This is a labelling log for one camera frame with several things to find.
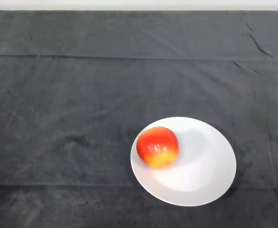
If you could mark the red yellow apple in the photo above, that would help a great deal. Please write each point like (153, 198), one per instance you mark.
(157, 147)

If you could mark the white round plate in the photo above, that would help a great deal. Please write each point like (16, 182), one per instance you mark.
(205, 161)

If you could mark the black table cloth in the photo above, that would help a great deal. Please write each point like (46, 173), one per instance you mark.
(81, 83)

